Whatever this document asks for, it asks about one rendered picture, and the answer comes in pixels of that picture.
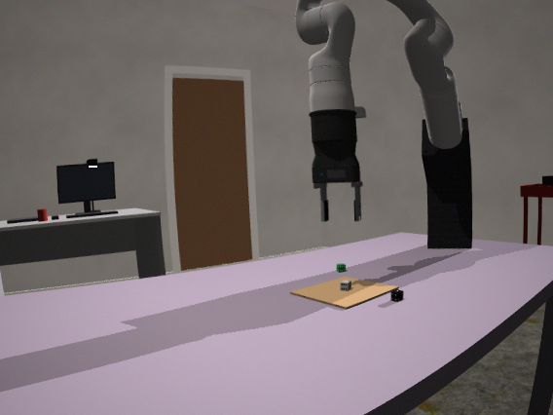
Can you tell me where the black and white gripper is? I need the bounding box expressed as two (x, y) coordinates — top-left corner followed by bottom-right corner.
(309, 81), (366, 221)

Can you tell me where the tan flat mat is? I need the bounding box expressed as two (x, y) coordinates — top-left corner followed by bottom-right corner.
(290, 277), (399, 309)

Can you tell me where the black die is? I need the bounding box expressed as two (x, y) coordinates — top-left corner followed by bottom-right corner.
(390, 289), (403, 302)

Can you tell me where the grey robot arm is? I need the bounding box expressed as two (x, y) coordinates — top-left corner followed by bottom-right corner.
(295, 0), (463, 149)

